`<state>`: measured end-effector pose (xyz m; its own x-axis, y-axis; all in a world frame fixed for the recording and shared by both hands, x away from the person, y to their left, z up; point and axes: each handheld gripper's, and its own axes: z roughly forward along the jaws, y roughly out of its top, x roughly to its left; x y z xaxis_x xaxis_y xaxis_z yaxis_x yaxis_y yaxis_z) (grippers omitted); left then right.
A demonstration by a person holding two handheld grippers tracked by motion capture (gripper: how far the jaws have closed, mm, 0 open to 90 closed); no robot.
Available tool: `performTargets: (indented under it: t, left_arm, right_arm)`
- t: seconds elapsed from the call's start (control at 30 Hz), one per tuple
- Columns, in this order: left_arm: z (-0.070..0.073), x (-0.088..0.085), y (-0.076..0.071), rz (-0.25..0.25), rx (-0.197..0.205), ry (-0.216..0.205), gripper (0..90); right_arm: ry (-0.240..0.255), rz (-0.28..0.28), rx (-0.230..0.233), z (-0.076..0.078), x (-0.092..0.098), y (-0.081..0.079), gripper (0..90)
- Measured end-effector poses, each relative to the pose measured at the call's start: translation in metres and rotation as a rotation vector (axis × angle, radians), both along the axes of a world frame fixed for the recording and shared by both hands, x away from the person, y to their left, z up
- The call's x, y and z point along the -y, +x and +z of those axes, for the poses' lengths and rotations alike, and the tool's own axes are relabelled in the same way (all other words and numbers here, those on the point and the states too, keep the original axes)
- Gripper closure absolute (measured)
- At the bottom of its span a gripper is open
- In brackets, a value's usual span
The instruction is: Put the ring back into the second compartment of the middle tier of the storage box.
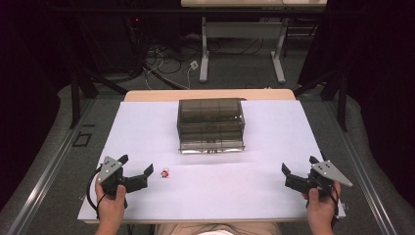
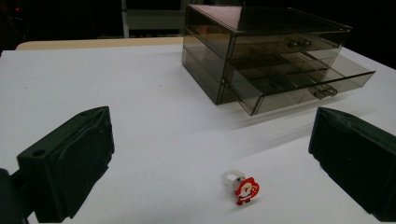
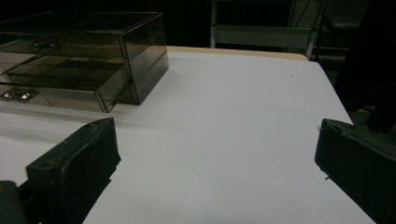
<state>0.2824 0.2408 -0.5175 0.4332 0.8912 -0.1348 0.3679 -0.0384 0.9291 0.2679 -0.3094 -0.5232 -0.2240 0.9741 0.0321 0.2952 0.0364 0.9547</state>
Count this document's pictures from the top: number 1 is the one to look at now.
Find translucent grey drawer box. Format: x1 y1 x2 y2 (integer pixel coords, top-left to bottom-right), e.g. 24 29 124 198
176 97 247 155

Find white table mat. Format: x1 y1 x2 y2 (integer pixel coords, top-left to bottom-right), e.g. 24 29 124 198
77 99 346 222

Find person's white shirt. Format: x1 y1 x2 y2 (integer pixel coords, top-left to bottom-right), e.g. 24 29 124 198
197 229 235 235

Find wooden table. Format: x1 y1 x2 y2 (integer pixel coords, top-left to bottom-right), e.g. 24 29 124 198
81 88 347 225

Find person's beige trousers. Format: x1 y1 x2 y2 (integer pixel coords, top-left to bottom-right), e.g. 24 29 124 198
155 221 283 235

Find person's left hand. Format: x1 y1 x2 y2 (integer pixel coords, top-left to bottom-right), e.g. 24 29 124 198
94 181 127 229

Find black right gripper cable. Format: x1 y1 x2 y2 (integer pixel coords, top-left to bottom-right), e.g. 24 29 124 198
317 177 341 229

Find black metal stand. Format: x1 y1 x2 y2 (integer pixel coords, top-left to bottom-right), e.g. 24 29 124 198
69 63 129 130
293 67 348 133

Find dark curtain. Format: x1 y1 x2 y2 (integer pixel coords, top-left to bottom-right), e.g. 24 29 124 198
298 0 415 209
0 0 79 210

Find person's right hand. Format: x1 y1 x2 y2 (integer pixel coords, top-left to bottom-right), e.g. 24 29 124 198
301 180 343 229

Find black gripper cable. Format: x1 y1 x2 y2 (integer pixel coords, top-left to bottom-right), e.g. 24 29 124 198
317 177 341 229
85 165 108 219

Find dark device with red light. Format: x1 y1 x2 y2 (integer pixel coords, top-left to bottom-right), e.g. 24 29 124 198
125 14 148 33

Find white desk with metal legs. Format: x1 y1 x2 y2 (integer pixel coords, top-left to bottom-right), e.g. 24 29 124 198
180 0 328 84

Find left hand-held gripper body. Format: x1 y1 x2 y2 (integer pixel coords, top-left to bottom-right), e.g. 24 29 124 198
97 156 151 210

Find metal floor rail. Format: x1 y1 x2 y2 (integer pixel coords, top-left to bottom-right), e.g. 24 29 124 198
321 97 399 235
6 97 99 235

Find white floor cable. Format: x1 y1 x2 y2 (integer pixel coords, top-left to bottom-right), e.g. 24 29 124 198
142 58 197 91

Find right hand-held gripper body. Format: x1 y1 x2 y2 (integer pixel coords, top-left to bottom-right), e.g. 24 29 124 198
284 160 354 210

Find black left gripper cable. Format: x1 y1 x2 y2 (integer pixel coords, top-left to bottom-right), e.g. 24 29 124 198
85 165 108 219

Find black floor cable bundle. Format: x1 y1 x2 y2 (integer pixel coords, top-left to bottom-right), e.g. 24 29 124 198
130 25 197 91

